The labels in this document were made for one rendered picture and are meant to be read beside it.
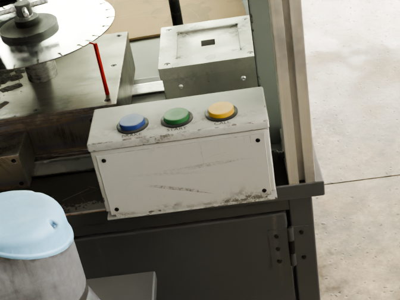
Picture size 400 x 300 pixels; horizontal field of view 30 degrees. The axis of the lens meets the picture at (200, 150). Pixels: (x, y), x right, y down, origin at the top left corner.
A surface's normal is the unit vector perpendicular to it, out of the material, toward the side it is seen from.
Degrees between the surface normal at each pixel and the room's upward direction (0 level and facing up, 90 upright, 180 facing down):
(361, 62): 0
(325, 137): 0
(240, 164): 90
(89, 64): 0
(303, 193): 90
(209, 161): 90
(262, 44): 90
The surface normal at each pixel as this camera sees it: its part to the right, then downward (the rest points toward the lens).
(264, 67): 0.01, 0.55
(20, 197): -0.03, -0.87
